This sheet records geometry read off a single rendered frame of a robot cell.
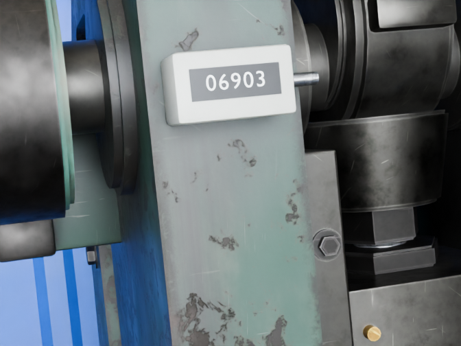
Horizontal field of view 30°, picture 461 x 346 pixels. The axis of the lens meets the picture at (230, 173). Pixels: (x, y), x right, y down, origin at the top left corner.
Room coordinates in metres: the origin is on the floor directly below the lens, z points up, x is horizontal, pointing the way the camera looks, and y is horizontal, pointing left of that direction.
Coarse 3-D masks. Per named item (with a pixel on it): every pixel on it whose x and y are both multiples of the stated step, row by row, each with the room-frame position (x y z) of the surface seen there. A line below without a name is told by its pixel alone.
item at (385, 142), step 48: (384, 0) 0.58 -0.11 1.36; (432, 0) 0.59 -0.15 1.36; (384, 48) 0.60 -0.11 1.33; (432, 48) 0.61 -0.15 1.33; (384, 96) 0.62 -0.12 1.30; (432, 96) 0.63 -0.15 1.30; (336, 144) 0.64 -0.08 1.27; (384, 144) 0.63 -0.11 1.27; (432, 144) 0.64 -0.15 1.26; (384, 192) 0.63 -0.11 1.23; (432, 192) 0.65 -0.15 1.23; (384, 240) 0.65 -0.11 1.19
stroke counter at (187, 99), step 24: (240, 48) 0.49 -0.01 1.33; (264, 48) 0.49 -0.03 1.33; (288, 48) 0.49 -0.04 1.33; (168, 72) 0.49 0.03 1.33; (192, 72) 0.48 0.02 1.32; (216, 72) 0.48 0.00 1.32; (240, 72) 0.48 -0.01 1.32; (264, 72) 0.49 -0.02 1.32; (288, 72) 0.49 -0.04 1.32; (312, 72) 0.51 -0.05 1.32; (168, 96) 0.50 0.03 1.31; (192, 96) 0.48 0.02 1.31; (216, 96) 0.48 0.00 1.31; (240, 96) 0.48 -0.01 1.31; (264, 96) 0.49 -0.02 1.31; (288, 96) 0.49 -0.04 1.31; (168, 120) 0.50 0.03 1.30; (192, 120) 0.48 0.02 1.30; (216, 120) 0.48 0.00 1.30
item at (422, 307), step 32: (352, 256) 0.65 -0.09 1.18; (384, 256) 0.64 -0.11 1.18; (416, 256) 0.64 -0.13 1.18; (448, 256) 0.68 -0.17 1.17; (352, 288) 0.60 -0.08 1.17; (384, 288) 0.59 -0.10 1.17; (416, 288) 0.60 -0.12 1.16; (448, 288) 0.60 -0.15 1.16; (352, 320) 0.59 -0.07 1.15; (384, 320) 0.59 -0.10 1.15; (416, 320) 0.60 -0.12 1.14; (448, 320) 0.60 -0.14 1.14
